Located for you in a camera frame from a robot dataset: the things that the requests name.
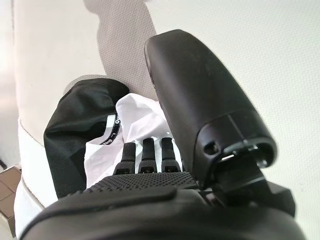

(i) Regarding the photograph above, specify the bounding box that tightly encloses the beige bed mattress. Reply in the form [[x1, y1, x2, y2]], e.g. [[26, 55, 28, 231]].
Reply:
[[12, 0, 320, 226]]

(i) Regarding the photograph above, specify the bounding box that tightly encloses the white duvet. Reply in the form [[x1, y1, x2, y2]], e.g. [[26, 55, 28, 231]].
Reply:
[[13, 117, 61, 240]]

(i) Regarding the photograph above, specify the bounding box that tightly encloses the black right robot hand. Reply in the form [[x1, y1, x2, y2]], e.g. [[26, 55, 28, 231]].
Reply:
[[19, 29, 307, 240]]

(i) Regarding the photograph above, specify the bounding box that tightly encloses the black garment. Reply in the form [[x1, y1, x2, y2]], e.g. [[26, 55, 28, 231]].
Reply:
[[43, 77, 131, 201]]

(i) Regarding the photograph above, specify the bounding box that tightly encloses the white garment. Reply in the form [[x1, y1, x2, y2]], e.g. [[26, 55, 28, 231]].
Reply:
[[83, 92, 185, 191]]

